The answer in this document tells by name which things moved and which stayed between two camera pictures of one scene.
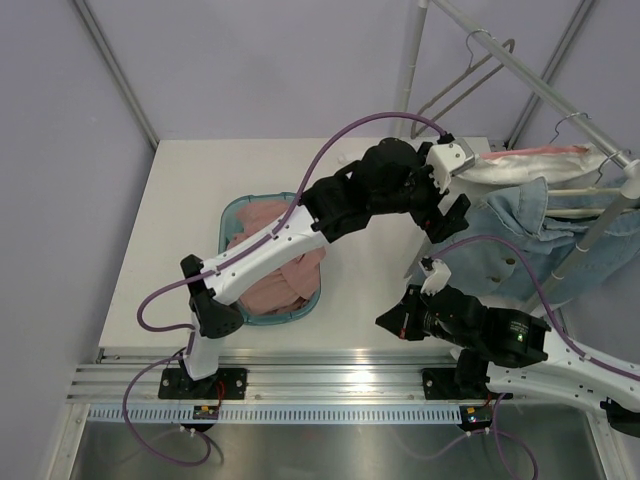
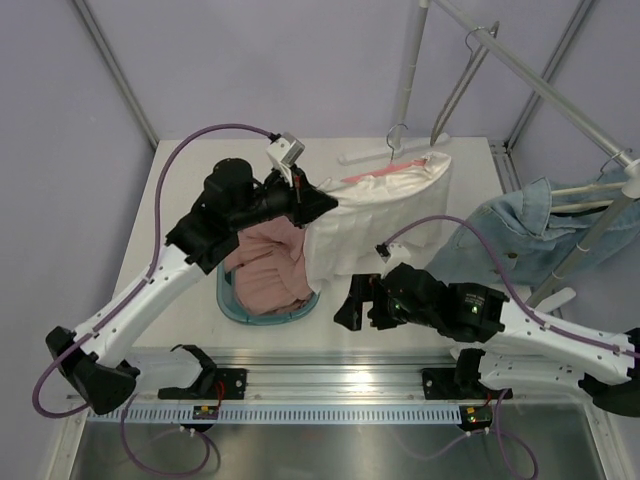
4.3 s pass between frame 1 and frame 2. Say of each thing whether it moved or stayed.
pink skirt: stayed
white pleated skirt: moved
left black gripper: moved
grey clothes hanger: moved
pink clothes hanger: moved
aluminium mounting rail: stayed
